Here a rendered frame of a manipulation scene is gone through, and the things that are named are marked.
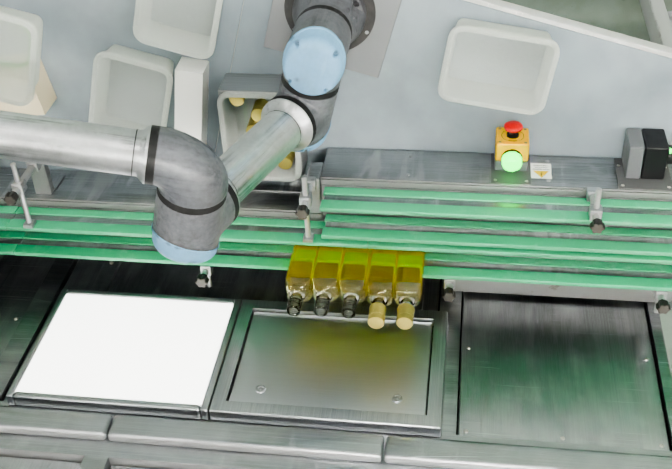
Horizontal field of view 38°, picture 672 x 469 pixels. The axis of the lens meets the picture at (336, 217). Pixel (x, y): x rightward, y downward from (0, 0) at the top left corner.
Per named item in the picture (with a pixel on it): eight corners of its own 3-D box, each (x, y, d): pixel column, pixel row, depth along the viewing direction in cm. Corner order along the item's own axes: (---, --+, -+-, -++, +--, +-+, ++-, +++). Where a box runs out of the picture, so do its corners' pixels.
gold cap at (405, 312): (408, 318, 202) (406, 332, 198) (394, 310, 201) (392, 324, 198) (418, 308, 200) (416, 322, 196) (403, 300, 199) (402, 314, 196)
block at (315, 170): (310, 195, 224) (305, 213, 218) (308, 160, 218) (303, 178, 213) (325, 196, 224) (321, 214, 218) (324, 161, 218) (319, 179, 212)
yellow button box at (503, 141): (494, 152, 218) (494, 170, 212) (496, 123, 214) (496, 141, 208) (526, 153, 217) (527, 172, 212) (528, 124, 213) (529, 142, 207)
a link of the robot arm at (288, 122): (351, 76, 196) (203, 220, 156) (336, 134, 206) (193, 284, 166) (299, 52, 198) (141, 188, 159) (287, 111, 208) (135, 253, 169)
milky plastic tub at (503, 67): (452, 5, 200) (450, 24, 193) (560, 23, 199) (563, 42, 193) (437, 79, 211) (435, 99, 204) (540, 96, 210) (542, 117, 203)
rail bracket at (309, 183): (306, 220, 220) (297, 254, 210) (302, 157, 210) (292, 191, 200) (319, 220, 219) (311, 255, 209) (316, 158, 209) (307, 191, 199)
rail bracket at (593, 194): (582, 195, 207) (586, 233, 197) (586, 166, 203) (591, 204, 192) (601, 196, 207) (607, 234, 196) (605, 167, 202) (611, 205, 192)
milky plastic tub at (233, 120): (234, 158, 228) (226, 179, 221) (224, 73, 215) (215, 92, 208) (308, 161, 226) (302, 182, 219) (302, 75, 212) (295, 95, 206)
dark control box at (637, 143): (620, 157, 215) (624, 178, 208) (625, 126, 210) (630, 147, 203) (659, 158, 214) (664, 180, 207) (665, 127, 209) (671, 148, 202)
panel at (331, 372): (64, 297, 231) (7, 405, 204) (62, 287, 229) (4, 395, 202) (447, 320, 219) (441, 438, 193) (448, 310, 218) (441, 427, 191)
